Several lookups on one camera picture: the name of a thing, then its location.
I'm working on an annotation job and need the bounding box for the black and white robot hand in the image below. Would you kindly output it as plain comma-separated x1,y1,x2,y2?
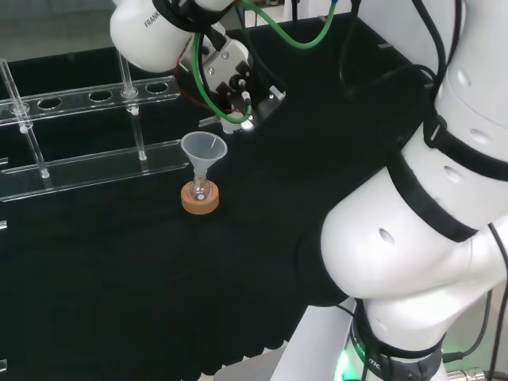
203,37,288,136

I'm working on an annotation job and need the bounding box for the clear plastic funnel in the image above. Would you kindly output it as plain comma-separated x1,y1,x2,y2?
180,131,229,188

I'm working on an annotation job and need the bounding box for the small round-bottom glass flask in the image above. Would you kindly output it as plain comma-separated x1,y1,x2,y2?
189,166,211,202

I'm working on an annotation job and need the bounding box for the clear acrylic funnel stand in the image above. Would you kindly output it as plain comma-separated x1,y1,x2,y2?
0,42,191,204

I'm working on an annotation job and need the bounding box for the black cloth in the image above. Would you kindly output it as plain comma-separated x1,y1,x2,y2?
0,11,436,376

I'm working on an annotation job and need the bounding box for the green cable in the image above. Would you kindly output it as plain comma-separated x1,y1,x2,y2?
237,0,340,51
191,29,254,123

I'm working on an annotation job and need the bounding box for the cork ring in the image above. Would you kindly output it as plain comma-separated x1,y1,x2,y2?
180,180,221,217

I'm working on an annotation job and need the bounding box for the thick black cable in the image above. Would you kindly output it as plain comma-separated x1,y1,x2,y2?
410,0,452,97

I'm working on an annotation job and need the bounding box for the thin black cable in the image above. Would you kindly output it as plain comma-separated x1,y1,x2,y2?
441,221,508,381

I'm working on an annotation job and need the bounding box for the silver cable connector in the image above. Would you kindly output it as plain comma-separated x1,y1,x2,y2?
447,368,488,381

